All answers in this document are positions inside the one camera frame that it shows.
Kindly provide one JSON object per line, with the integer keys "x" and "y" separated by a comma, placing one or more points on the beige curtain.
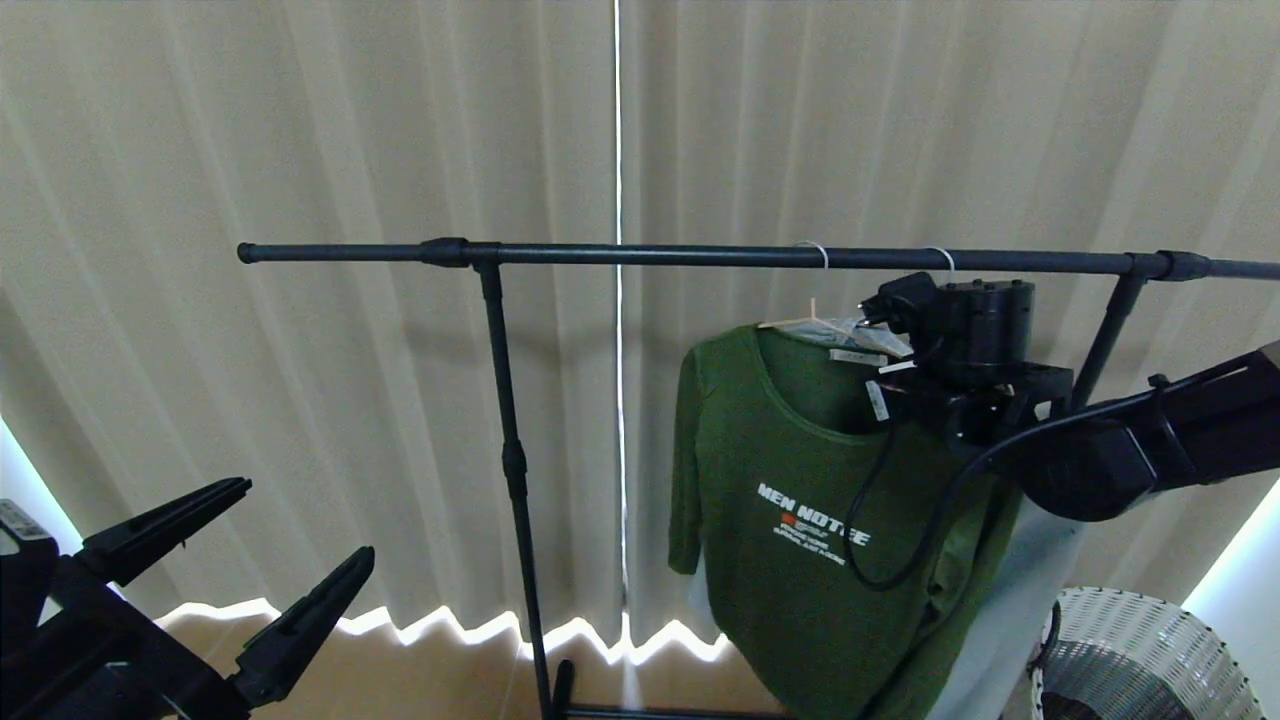
{"x": 300, "y": 120}

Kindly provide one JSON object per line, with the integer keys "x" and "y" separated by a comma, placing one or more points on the pale grey shorts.
{"x": 1020, "y": 600}

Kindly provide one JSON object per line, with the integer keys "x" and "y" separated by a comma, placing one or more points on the black clothes rack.
{"x": 650, "y": 255}

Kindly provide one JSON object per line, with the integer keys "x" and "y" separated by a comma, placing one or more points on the green garment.
{"x": 800, "y": 450}

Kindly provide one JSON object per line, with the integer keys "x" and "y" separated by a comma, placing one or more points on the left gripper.
{"x": 110, "y": 670}

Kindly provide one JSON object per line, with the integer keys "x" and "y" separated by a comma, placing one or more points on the pink clothes hanger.
{"x": 800, "y": 322}
{"x": 948, "y": 258}

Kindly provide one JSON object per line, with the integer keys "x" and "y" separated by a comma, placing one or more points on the white laundry basket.
{"x": 1150, "y": 640}

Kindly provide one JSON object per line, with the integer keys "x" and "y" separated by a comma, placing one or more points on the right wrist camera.
{"x": 905, "y": 300}

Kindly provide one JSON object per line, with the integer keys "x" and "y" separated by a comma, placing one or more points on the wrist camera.
{"x": 905, "y": 300}
{"x": 20, "y": 580}

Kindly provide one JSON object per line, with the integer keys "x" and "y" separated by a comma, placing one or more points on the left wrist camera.
{"x": 20, "y": 580}

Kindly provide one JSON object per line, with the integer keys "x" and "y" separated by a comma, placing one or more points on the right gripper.
{"x": 990, "y": 400}

